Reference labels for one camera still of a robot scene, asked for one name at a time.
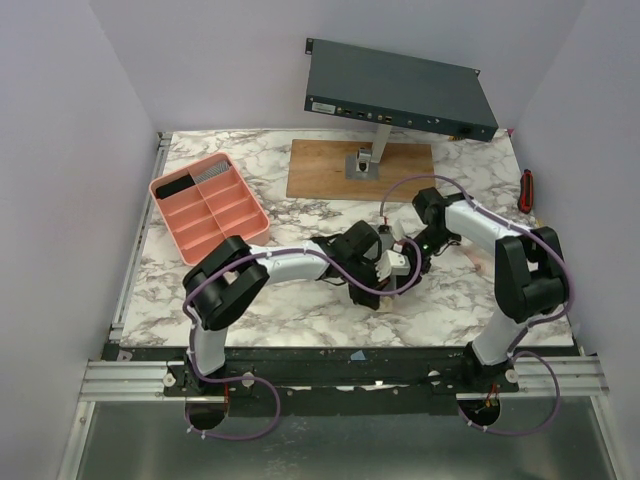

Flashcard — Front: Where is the blue-grey rack network device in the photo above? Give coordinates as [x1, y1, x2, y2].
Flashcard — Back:
[304, 38, 498, 142]

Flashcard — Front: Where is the white pink-trimmed cloth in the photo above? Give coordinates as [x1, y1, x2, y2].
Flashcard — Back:
[459, 244, 494, 276]

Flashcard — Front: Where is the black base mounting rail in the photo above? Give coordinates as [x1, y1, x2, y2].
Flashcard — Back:
[101, 344, 518, 417]

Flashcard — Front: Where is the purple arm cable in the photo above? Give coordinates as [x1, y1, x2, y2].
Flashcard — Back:
[182, 237, 421, 441]
[379, 174, 576, 435]

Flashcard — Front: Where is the red black utility knife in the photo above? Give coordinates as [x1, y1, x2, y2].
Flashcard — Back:
[517, 169, 534, 214]

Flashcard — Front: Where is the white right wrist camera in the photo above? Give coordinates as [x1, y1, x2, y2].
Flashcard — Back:
[377, 220, 406, 249]

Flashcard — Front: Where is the metal support stand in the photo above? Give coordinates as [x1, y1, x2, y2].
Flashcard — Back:
[345, 125, 392, 181]

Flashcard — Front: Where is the grey striped item in tray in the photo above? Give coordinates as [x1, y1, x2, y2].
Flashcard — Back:
[193, 160, 230, 184]

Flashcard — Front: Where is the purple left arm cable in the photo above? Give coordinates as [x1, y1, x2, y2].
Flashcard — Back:
[182, 237, 421, 441]

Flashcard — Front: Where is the wooden base board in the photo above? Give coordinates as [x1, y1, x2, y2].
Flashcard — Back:
[286, 139, 435, 202]

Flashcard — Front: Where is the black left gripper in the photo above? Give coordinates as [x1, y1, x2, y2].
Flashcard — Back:
[340, 256, 390, 309]

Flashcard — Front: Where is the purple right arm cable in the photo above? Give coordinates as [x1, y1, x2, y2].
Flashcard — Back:
[379, 174, 576, 435]

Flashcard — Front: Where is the grey cream underwear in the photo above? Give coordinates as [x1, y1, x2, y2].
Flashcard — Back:
[376, 274, 412, 313]

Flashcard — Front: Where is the pink compartment organizer tray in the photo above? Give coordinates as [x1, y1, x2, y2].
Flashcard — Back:
[149, 153, 270, 266]

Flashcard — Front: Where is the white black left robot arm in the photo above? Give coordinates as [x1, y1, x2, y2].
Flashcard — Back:
[182, 221, 395, 395]

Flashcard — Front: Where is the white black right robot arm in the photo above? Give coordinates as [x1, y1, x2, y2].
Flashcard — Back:
[402, 187, 572, 392]

